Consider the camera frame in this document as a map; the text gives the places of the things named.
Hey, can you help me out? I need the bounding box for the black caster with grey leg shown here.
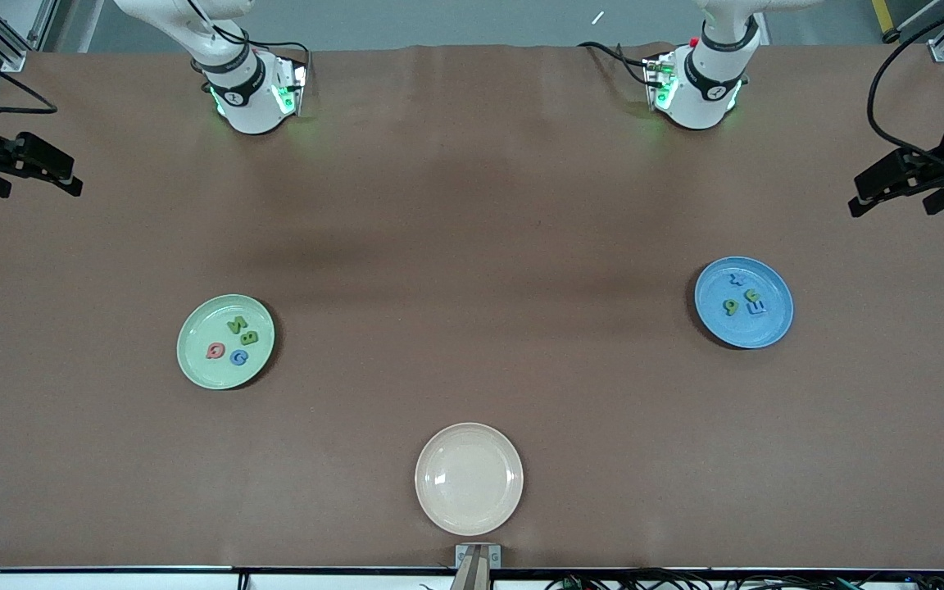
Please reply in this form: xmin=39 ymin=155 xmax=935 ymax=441
xmin=882 ymin=0 xmax=944 ymax=44

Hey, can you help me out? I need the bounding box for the blue plate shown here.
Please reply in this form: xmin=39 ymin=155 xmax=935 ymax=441
xmin=693 ymin=256 xmax=795 ymax=351

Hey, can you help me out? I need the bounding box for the light green plate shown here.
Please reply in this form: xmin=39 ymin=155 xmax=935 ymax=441
xmin=176 ymin=293 xmax=276 ymax=391

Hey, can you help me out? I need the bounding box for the brown table cover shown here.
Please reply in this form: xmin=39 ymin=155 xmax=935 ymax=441
xmin=0 ymin=43 xmax=944 ymax=572

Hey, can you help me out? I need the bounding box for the beige plate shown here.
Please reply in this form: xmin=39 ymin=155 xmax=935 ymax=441
xmin=414 ymin=422 xmax=524 ymax=538

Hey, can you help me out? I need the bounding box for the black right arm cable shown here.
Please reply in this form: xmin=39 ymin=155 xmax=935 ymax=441
xmin=0 ymin=0 xmax=247 ymax=116

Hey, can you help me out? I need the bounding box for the black base power cable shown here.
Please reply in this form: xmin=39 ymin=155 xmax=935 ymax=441
xmin=577 ymin=39 xmax=655 ymax=88
xmin=256 ymin=39 xmax=314 ymax=71

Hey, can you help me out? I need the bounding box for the white table edge rail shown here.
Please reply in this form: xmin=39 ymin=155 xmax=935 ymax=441
xmin=0 ymin=565 xmax=944 ymax=590

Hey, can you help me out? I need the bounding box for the black cable bundle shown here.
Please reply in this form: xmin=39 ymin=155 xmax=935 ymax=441
xmin=546 ymin=568 xmax=944 ymax=590

